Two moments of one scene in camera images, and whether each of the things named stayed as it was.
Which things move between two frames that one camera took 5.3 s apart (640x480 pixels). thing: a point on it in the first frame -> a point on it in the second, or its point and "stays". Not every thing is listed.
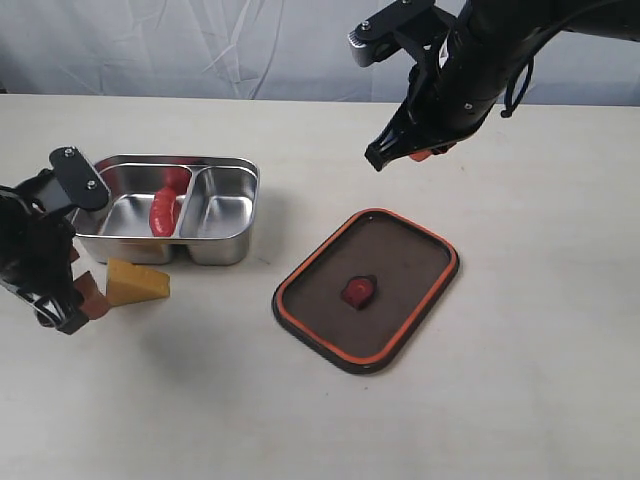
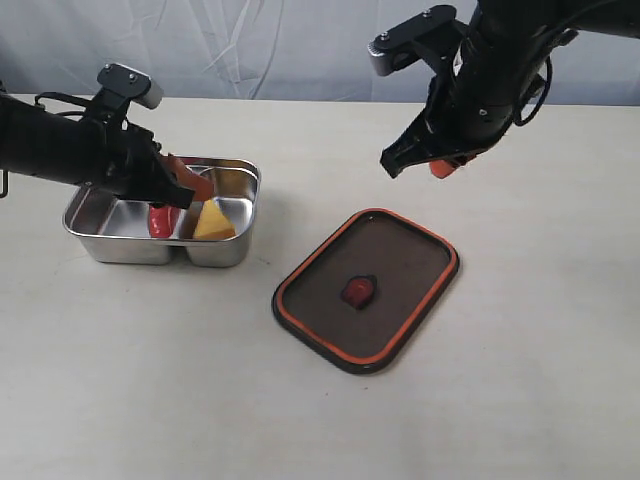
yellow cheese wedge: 128,283 -> 213,224
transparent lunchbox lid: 360,297 stays
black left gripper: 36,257 -> 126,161
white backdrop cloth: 265,49 stays
